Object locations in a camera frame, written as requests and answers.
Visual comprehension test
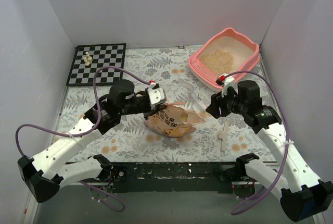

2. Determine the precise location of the pink litter bag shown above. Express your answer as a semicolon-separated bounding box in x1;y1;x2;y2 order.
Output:
145;102;205;138

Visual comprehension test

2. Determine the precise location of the clear plastic scoop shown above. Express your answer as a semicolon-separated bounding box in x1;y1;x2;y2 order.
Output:
177;78;206;111

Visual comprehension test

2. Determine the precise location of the beige bag clip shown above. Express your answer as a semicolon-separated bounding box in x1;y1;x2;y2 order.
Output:
218;122;229;152

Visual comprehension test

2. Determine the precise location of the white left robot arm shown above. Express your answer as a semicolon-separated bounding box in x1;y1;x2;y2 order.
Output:
18;80;167;203

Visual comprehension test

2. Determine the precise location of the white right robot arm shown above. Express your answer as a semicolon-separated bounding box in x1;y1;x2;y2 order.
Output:
206;76;332;222

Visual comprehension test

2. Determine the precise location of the pink litter box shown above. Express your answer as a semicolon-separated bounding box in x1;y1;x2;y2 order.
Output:
188;28;261;92

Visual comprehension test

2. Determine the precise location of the floral table mat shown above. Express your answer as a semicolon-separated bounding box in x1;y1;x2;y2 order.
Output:
73;47;274;162

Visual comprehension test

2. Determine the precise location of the black white chessboard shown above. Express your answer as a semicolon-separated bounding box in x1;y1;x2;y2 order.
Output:
66;43;126;87

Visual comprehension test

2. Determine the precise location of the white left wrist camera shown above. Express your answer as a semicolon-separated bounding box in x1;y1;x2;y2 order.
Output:
146;80;167;109

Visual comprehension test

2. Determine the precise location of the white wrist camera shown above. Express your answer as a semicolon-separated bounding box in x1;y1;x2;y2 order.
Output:
216;73;235;97
146;80;167;109

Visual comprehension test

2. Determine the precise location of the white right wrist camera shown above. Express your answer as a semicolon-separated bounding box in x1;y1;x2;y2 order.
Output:
216;73;235;97

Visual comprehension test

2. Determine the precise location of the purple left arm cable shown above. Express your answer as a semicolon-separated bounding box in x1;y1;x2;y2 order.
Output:
15;66;157;212

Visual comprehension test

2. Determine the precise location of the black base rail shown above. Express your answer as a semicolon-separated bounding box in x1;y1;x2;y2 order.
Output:
80;161;257;194

